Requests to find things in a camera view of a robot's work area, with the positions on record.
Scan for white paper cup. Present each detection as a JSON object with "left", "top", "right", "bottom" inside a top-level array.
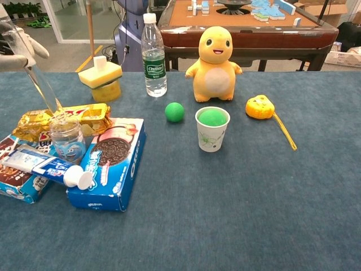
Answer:
[{"left": 195, "top": 106, "right": 231, "bottom": 154}]

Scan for clear water bottle green label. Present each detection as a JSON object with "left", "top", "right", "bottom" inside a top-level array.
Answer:
[{"left": 140, "top": 12, "right": 168, "bottom": 98}]

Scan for mahjong tile pile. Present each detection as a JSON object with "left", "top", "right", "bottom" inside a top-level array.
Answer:
[{"left": 187, "top": 0, "right": 297, "bottom": 23}]

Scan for brown and blue Oreo box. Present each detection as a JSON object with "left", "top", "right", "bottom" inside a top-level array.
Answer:
[{"left": 0, "top": 134, "right": 55, "bottom": 205}]

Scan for wooden pole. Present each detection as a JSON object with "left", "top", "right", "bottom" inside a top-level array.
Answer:
[{"left": 85, "top": 0, "right": 96, "bottom": 59}]

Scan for blue Oreo cookie box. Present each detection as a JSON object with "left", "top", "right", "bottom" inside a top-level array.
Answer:
[{"left": 65, "top": 117, "right": 148, "bottom": 213}]

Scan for white blue toothpaste tube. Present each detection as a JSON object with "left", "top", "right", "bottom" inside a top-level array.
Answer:
[{"left": 1, "top": 144, "right": 94, "bottom": 191}]

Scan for black mahjong table centre dial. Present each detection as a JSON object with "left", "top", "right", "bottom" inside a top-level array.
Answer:
[{"left": 215, "top": 0, "right": 253, "bottom": 15}]

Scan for clear glass test tube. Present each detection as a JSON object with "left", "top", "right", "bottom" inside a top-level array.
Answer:
[{"left": 0, "top": 15, "right": 63, "bottom": 113}]

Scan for yellow tape measure with strap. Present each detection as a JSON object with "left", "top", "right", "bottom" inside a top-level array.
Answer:
[{"left": 244, "top": 94, "right": 298, "bottom": 151}]

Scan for yellow round sponge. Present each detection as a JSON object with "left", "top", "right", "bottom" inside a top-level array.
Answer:
[{"left": 91, "top": 80, "right": 122, "bottom": 103}]

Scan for green potted plants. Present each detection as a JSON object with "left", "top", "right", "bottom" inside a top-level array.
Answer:
[{"left": 2, "top": 1, "right": 43, "bottom": 18}]

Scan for green foam ball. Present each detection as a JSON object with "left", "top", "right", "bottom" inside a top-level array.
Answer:
[
  {"left": 197, "top": 109, "right": 228, "bottom": 127},
  {"left": 164, "top": 102, "right": 186, "bottom": 123}
]

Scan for golden snack packet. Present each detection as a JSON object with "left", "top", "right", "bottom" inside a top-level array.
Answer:
[{"left": 11, "top": 103, "right": 113, "bottom": 143}]

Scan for teal blue table mat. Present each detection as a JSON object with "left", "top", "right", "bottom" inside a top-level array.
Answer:
[{"left": 0, "top": 70, "right": 361, "bottom": 271}]

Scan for brown cardboard box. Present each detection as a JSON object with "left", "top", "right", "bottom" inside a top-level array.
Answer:
[{"left": 293, "top": 0, "right": 349, "bottom": 28}]

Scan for brown mahjong table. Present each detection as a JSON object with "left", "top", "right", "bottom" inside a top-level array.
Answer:
[{"left": 157, "top": 0, "right": 340, "bottom": 73}]

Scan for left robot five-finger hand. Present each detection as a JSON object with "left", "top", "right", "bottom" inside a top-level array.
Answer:
[{"left": 0, "top": 4, "right": 50, "bottom": 73}]

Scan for yellow sponge block white handle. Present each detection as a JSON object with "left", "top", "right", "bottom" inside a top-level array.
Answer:
[{"left": 77, "top": 55, "right": 124, "bottom": 91}]

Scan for yellow plush dinosaur toy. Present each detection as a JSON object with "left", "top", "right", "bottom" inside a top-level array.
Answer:
[{"left": 184, "top": 25, "right": 244, "bottom": 103}]

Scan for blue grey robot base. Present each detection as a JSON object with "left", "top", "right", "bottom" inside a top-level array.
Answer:
[{"left": 113, "top": 0, "right": 170, "bottom": 72}]

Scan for clear plastic jar blue label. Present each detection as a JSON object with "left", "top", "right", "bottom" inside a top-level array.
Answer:
[{"left": 49, "top": 117, "right": 87, "bottom": 165}]

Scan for white plastic basket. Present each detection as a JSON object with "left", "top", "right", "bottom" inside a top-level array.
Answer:
[{"left": 324, "top": 46, "right": 361, "bottom": 69}]

